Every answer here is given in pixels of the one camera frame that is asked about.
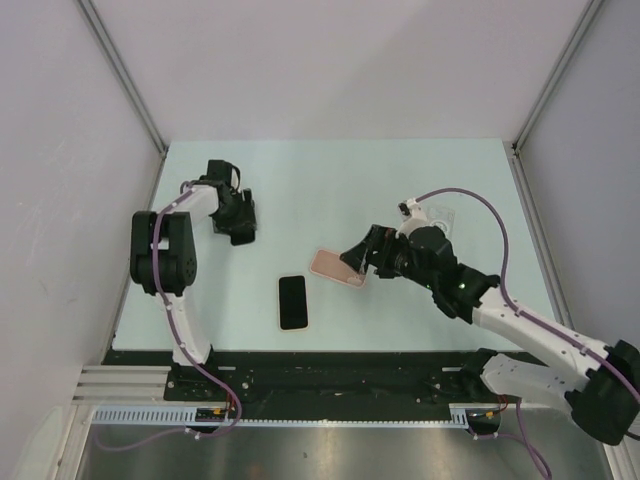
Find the left aluminium frame post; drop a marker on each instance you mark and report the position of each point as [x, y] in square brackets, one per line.
[116, 62]

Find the white cable duct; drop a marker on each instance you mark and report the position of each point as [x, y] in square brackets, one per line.
[452, 417]

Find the aluminium frame post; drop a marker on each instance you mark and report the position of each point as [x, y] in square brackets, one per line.
[568, 53]
[116, 62]

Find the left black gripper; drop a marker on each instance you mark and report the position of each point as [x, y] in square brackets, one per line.
[245, 218]

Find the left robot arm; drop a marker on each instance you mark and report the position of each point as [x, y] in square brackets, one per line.
[163, 259]

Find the clear phone case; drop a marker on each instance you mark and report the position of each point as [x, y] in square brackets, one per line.
[442, 218]

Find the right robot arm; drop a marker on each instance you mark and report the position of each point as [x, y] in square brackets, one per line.
[595, 383]

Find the pink phone case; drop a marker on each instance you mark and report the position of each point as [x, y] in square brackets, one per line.
[327, 264]

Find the right aluminium frame post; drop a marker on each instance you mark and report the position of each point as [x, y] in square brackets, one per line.
[568, 53]

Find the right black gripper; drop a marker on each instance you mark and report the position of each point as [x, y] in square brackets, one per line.
[379, 239]

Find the blue phone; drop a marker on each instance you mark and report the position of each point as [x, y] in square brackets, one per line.
[292, 302]

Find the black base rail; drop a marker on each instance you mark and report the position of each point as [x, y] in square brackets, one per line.
[341, 385]

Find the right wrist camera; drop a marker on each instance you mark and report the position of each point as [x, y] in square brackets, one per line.
[413, 217]

